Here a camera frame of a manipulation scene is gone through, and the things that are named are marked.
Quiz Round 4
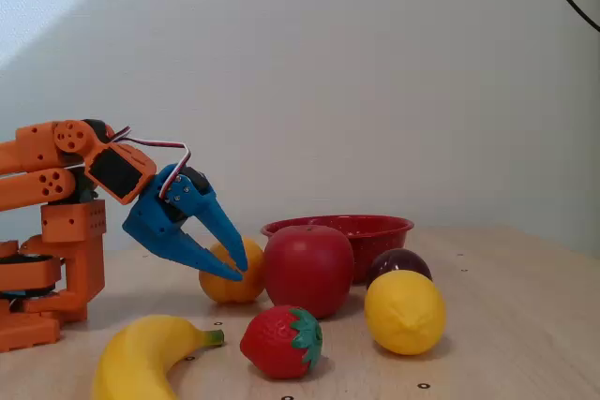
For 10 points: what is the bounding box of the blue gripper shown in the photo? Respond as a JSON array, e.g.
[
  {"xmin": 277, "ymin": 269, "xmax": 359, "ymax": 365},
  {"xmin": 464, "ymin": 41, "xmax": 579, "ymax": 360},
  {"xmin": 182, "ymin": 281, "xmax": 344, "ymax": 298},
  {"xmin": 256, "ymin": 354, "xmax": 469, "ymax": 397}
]
[{"xmin": 122, "ymin": 163, "xmax": 249, "ymax": 283}]

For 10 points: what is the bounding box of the yellow toy lemon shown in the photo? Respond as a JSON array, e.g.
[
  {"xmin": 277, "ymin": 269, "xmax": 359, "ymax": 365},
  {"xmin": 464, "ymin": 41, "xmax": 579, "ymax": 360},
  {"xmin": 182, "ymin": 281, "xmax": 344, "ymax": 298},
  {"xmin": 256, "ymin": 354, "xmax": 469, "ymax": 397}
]
[{"xmin": 364, "ymin": 270, "xmax": 447, "ymax": 356}]

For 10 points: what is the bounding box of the red speckled bowl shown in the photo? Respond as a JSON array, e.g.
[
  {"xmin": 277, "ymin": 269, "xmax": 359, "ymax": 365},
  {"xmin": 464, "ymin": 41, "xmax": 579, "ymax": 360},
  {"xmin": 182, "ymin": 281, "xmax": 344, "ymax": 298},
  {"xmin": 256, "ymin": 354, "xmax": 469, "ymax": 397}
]
[{"xmin": 260, "ymin": 215, "xmax": 415, "ymax": 285}]

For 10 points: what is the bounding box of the orange toy peach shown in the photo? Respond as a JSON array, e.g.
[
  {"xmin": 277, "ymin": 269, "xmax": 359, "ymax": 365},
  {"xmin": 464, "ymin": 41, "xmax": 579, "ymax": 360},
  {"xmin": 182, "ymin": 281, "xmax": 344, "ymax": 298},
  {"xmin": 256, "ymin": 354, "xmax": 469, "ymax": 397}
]
[{"xmin": 198, "ymin": 236, "xmax": 267, "ymax": 304}]

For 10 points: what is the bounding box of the red toy apple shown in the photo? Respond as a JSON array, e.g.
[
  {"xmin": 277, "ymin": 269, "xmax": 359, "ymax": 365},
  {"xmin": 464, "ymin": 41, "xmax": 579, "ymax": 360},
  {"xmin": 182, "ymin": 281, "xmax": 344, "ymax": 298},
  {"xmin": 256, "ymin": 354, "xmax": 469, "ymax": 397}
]
[{"xmin": 262, "ymin": 225, "xmax": 355, "ymax": 320}]

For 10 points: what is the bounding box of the red toy strawberry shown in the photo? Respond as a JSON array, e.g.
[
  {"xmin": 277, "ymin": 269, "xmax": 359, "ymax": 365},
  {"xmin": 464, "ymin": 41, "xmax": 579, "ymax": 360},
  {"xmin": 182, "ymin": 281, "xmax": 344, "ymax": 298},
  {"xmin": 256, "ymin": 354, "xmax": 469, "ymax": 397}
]
[{"xmin": 239, "ymin": 304, "xmax": 324, "ymax": 380}]

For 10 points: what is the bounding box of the yellow toy banana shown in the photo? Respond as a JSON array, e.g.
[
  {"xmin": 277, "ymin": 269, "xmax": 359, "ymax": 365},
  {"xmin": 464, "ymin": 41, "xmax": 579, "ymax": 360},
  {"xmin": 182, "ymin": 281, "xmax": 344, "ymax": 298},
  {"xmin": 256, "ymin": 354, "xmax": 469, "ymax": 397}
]
[{"xmin": 92, "ymin": 314, "xmax": 225, "ymax": 400}]

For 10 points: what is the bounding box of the dark purple toy plum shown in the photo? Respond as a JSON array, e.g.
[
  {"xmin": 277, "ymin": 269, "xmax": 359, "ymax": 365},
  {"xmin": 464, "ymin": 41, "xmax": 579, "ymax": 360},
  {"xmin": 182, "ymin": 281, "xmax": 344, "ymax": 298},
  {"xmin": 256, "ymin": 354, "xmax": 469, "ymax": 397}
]
[{"xmin": 365, "ymin": 247, "xmax": 433, "ymax": 289}]

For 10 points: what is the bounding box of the white red black servo cable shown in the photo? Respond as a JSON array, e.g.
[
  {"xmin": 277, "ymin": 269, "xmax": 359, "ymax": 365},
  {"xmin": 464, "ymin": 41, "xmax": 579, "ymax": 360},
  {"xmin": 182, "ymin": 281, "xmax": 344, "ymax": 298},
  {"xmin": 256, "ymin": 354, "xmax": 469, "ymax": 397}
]
[{"xmin": 111, "ymin": 126, "xmax": 192, "ymax": 200}]

